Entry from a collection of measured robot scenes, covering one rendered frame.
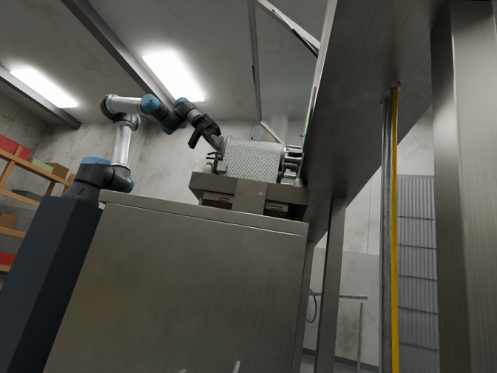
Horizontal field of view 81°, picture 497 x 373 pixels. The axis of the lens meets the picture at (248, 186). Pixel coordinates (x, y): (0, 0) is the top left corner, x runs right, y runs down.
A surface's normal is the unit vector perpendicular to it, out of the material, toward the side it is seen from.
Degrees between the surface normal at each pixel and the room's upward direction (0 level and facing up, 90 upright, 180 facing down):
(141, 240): 90
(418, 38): 180
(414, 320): 90
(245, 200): 90
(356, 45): 180
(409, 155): 90
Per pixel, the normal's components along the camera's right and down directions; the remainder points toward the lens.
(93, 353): -0.08, -0.36
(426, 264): -0.30, -0.38
